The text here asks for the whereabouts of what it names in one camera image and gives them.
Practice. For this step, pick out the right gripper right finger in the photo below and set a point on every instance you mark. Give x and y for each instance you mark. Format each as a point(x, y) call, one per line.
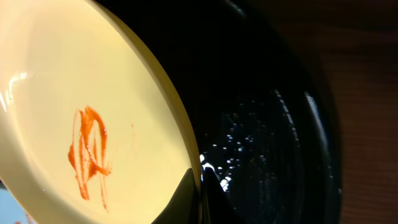
point(216, 206)

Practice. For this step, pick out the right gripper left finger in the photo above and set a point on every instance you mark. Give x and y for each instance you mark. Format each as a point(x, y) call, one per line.
point(183, 206)

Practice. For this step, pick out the yellow plate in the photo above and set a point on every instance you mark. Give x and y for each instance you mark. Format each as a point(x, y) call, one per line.
point(92, 128)

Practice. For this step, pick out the round black serving tray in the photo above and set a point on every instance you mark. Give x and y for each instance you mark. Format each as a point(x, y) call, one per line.
point(258, 119)

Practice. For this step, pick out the light blue plate front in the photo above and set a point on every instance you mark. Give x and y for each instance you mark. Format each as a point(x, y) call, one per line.
point(11, 212)

